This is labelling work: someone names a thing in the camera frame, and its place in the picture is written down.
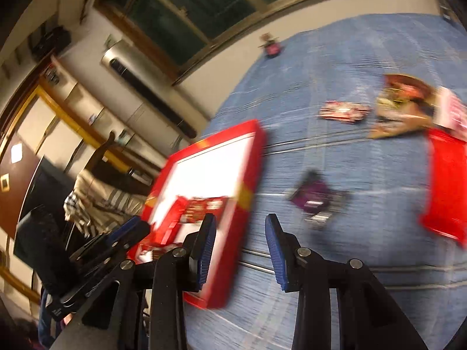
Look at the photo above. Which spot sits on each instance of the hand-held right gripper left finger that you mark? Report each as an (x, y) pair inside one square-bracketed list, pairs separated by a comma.
[(205, 253)]

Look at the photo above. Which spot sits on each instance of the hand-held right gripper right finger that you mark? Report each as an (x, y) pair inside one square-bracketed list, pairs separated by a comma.
[(276, 257)]

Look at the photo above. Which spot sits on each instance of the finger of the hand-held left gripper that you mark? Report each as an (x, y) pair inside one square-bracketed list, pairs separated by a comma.
[(126, 228), (98, 262)]

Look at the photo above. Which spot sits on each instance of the red floral candy packet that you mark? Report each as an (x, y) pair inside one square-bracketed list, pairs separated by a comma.
[(199, 209)]

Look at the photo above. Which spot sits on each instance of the purple snack packet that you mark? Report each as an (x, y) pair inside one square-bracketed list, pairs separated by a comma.
[(316, 198)]

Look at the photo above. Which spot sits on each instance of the red cardboard box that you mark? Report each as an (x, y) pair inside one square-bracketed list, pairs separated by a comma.
[(208, 175)]

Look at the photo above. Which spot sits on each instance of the red white snack packet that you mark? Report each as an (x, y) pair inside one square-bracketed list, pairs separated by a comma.
[(343, 112)]

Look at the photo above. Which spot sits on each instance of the large red snack packet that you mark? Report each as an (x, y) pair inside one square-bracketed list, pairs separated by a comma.
[(447, 186)]

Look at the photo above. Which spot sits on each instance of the brown triangular snack packet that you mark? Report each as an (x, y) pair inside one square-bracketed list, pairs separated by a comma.
[(401, 107)]

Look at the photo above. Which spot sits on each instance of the pink white snack packet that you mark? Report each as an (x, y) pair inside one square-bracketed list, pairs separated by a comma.
[(454, 109)]

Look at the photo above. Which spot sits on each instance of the striped cloth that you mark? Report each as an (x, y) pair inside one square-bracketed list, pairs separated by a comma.
[(98, 204)]

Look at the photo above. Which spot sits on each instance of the black monitor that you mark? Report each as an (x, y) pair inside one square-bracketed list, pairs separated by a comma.
[(40, 226)]

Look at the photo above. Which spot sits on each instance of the blue plaid bedsheet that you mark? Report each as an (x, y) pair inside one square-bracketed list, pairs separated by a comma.
[(346, 262)]

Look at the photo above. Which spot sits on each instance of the tower air conditioner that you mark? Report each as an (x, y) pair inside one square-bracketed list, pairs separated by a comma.
[(146, 91)]

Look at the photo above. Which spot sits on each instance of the black bag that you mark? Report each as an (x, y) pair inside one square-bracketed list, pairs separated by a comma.
[(51, 42)]

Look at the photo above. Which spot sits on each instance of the small pink bottle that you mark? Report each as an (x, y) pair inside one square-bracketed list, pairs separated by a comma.
[(271, 48)]

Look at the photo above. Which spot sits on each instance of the wooden framed window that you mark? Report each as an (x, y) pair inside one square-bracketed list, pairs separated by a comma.
[(204, 3)]

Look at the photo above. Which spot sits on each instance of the black flashlight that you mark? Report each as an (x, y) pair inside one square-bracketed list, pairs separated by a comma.
[(448, 12)]

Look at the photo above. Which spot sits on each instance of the wooden wall cabinet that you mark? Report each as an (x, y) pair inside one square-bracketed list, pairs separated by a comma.
[(54, 124)]

